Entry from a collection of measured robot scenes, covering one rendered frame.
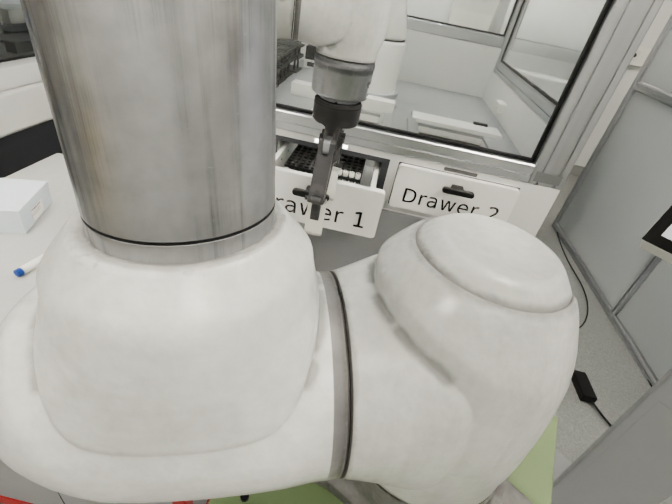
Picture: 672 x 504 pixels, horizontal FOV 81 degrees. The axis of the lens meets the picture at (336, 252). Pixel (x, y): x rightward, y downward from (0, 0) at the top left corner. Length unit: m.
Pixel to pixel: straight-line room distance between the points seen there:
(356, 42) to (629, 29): 0.58
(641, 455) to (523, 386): 1.02
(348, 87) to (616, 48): 0.57
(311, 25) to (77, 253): 0.45
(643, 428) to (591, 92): 0.77
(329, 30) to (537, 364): 0.47
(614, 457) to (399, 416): 1.08
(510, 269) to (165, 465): 0.23
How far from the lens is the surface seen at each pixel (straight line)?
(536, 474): 0.52
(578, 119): 1.01
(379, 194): 0.80
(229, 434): 0.24
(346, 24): 0.58
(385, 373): 0.25
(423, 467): 0.30
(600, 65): 1.00
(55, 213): 1.02
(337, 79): 0.60
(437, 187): 0.98
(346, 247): 1.10
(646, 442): 1.24
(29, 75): 1.35
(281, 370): 0.22
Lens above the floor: 1.27
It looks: 35 degrees down
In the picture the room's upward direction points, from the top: 12 degrees clockwise
